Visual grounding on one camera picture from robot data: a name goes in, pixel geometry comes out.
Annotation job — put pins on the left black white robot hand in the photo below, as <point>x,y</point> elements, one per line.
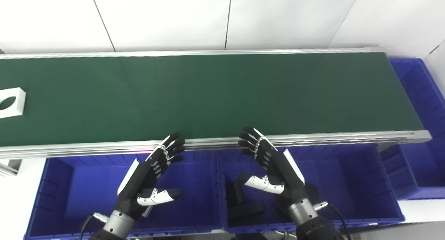
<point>139,184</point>

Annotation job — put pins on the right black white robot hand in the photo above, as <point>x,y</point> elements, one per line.
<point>283,174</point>

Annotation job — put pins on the white square part with hole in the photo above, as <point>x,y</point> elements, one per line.
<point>18,102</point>

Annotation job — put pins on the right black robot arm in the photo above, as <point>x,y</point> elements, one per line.
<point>309,222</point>

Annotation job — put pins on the green conveyor belt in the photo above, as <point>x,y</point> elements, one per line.
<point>215,94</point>
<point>313,136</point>

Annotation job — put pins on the black part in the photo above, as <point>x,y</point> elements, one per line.
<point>243,205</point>

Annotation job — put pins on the blue plastic bin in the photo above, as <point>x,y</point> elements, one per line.
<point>351,184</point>
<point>87,191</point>
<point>424,135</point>

